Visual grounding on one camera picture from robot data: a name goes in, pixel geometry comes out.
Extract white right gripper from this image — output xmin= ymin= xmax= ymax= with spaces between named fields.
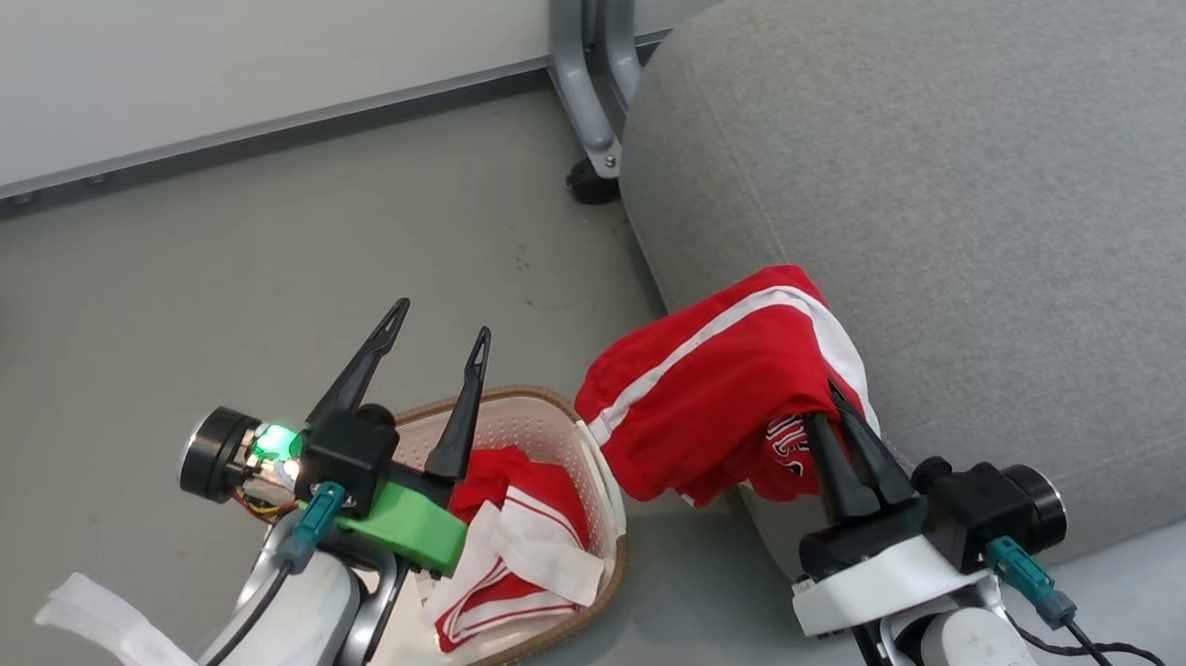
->
xmin=789 ymin=378 xmax=1003 ymax=648

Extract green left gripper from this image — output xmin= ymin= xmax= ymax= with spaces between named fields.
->
xmin=298 ymin=294 xmax=494 ymax=577

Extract red shorts with white stripes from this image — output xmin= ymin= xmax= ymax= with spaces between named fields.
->
xmin=571 ymin=255 xmax=889 ymax=517

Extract white basket with brown rim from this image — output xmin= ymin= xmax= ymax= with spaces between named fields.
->
xmin=356 ymin=378 xmax=638 ymax=666

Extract red and white striped garment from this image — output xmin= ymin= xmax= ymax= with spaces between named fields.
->
xmin=419 ymin=443 xmax=620 ymax=662

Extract black caster wheel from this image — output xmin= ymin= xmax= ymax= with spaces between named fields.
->
xmin=564 ymin=156 xmax=625 ymax=208

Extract grey fabric sofa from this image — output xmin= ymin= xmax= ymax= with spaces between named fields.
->
xmin=602 ymin=0 xmax=1186 ymax=600

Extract white fabric strip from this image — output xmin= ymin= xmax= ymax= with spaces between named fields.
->
xmin=32 ymin=569 xmax=206 ymax=666

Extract left black cable teal plug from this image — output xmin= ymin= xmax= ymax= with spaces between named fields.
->
xmin=198 ymin=475 xmax=349 ymax=666

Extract black cable teal plug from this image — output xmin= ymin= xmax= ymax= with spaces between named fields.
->
xmin=979 ymin=535 xmax=1186 ymax=666
xmin=198 ymin=475 xmax=349 ymax=666

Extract right black cable teal plug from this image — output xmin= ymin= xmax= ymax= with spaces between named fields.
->
xmin=979 ymin=535 xmax=1186 ymax=666

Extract grey metal frame leg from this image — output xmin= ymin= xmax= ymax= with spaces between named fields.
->
xmin=541 ymin=0 xmax=671 ymax=183

